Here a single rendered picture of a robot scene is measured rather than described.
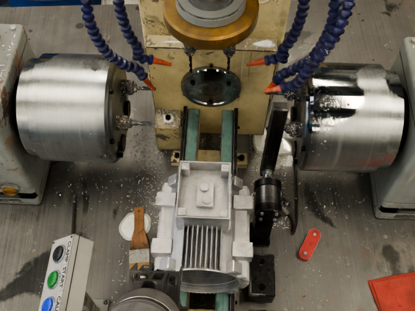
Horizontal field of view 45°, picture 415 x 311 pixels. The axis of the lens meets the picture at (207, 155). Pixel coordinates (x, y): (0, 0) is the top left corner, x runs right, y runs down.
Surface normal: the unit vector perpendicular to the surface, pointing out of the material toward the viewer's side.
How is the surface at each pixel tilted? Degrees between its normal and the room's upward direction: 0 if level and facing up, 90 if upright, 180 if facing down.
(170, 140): 90
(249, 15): 0
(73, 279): 50
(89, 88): 17
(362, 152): 69
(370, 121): 39
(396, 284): 2
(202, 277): 2
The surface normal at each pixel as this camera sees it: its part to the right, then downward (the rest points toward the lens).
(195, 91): -0.04, 0.86
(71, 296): 0.76, -0.30
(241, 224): 0.00, -0.51
